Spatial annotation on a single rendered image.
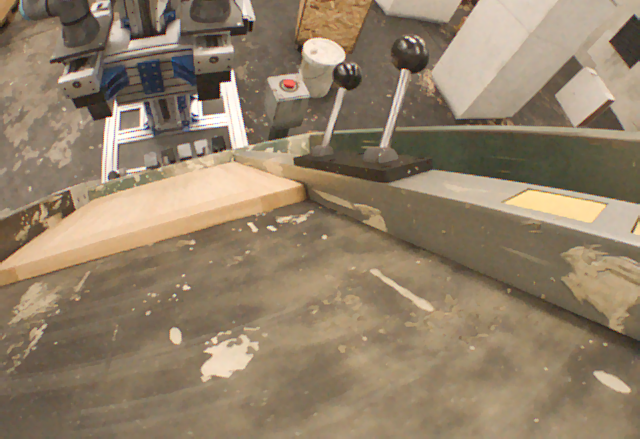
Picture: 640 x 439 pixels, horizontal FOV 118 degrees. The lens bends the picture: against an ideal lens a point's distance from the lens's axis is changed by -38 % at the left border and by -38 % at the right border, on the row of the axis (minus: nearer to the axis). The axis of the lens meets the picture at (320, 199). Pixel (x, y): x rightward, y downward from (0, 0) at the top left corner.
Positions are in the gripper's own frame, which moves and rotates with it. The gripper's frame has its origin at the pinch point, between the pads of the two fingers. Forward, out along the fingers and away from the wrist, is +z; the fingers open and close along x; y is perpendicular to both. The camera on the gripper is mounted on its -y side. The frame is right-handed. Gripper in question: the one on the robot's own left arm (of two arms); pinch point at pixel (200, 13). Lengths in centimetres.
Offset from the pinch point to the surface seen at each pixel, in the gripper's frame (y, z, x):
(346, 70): 28.0, 5.2, 16.6
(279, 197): 33.2, 18.4, 7.4
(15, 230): 24.1, 23.7, -35.2
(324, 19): -177, 17, 92
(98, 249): 35.7, 19.7, -14.4
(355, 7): -164, 4, 111
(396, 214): 48, 10, 12
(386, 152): 42.8, 7.9, 13.8
